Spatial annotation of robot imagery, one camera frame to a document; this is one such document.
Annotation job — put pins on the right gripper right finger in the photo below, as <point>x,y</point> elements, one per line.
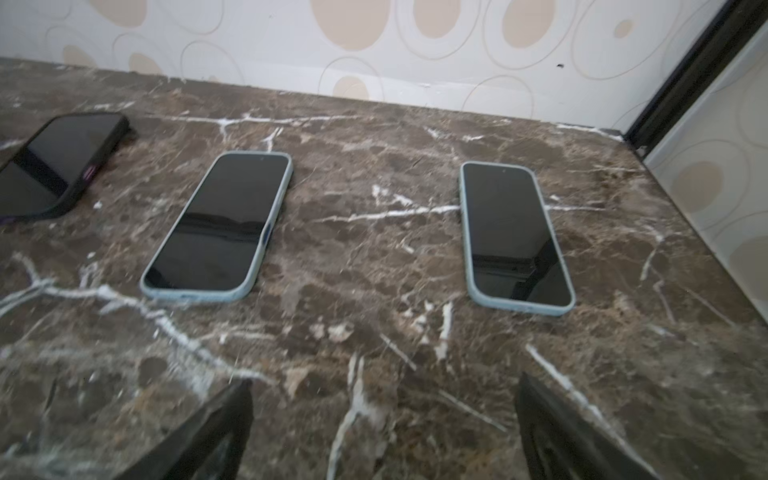
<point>559,444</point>

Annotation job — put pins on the light blue case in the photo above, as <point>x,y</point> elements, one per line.
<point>513,237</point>
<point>219,228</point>

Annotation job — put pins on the black phone case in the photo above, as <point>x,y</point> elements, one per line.
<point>60,165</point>

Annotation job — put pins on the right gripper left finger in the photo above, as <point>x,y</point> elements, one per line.
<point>209,445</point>

